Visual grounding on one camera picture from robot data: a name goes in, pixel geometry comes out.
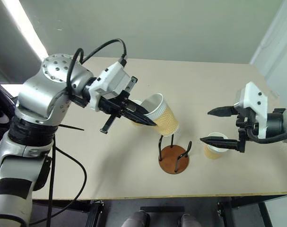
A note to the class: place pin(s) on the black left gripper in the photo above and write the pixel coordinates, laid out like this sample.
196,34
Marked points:
115,105

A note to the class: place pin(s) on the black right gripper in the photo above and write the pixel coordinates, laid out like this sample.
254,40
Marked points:
248,120

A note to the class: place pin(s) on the tan ribbed paper cup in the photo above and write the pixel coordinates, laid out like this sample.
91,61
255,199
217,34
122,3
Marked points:
136,123
165,118
211,153

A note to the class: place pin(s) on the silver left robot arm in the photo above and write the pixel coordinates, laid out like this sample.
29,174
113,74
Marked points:
39,94

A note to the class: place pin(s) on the grey rounded shape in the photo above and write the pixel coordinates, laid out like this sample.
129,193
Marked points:
135,220
189,221

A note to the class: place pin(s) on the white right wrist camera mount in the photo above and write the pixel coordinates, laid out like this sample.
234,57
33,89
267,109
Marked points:
255,99

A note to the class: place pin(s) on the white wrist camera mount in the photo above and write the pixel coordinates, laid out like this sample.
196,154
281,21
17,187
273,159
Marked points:
110,78
255,99

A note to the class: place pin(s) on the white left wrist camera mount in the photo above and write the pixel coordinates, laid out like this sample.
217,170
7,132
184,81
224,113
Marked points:
110,78

